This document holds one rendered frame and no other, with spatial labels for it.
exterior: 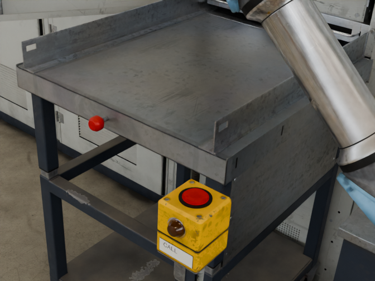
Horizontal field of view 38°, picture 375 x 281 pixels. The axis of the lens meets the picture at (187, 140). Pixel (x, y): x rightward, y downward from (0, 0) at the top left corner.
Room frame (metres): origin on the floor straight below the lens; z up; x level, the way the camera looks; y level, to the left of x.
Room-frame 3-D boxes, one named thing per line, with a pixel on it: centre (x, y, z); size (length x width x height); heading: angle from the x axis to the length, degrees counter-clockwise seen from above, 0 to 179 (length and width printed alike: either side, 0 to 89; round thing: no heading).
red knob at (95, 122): (1.02, 0.19, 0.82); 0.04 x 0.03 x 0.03; 143
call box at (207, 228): (0.65, -0.02, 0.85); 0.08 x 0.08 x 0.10; 53
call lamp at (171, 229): (0.62, 0.01, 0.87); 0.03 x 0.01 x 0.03; 53
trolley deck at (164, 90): (1.31, -0.03, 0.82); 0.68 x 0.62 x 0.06; 143
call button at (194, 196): (0.65, -0.02, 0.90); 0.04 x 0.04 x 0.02
